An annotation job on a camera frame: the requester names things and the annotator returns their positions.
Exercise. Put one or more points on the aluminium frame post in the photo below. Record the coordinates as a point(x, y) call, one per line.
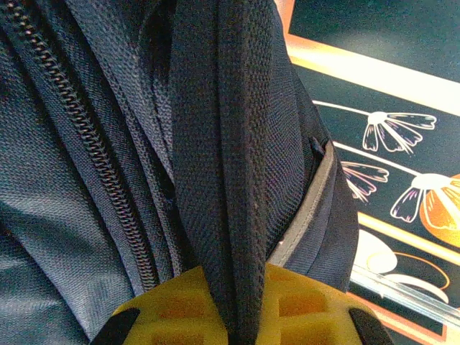
point(413, 298)

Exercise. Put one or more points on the navy blue backpack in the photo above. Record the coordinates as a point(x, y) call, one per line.
point(108, 179)

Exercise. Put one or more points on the dark panel with peach circle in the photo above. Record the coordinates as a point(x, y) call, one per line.
point(413, 266)

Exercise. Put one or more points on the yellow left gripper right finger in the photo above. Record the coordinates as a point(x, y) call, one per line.
point(305, 309)

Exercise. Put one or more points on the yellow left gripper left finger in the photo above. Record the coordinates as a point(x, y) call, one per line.
point(172, 309)

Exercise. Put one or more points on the dark panel with pink flowers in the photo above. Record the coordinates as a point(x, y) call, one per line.
point(413, 161)

